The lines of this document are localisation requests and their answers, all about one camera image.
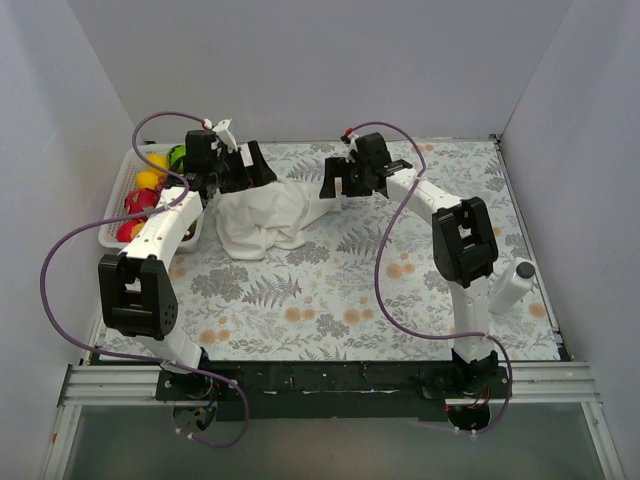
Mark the green toy watermelon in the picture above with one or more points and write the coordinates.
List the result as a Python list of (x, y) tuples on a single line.
[(175, 158)]

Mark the white plastic fruit basket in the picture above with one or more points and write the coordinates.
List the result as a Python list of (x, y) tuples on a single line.
[(125, 182)]

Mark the yellow toy lemon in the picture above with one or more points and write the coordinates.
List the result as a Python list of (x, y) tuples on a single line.
[(157, 164), (147, 180)]

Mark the yellow toy lemon upper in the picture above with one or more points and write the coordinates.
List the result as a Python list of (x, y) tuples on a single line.
[(157, 164)]

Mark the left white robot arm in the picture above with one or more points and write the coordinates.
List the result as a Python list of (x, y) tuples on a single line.
[(137, 296)]

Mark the red toy dragon fruit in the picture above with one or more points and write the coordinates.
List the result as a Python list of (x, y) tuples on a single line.
[(140, 200)]

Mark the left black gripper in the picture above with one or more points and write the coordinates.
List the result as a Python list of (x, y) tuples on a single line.
[(245, 168)]

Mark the red yellow toy mango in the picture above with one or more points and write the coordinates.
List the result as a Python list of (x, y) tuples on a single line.
[(129, 230)]

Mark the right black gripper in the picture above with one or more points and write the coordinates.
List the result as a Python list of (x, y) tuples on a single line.
[(345, 174)]

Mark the white t-shirt with flower print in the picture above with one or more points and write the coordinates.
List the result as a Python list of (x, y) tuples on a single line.
[(251, 222)]

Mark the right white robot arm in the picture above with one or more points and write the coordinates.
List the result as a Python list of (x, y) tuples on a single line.
[(464, 245)]

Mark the yellow toy lemon lower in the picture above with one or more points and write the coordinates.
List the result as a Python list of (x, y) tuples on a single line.
[(147, 180)]

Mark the purple toy grape bunch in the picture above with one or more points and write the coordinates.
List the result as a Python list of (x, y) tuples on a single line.
[(160, 184)]

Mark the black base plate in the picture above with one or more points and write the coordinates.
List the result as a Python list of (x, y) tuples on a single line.
[(266, 390)]

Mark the aluminium frame rail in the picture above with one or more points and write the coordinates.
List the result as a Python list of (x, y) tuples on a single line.
[(135, 385)]

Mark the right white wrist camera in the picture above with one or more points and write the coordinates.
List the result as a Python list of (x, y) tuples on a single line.
[(349, 139)]

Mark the white bottle with black cap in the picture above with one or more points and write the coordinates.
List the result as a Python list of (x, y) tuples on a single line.
[(512, 285)]

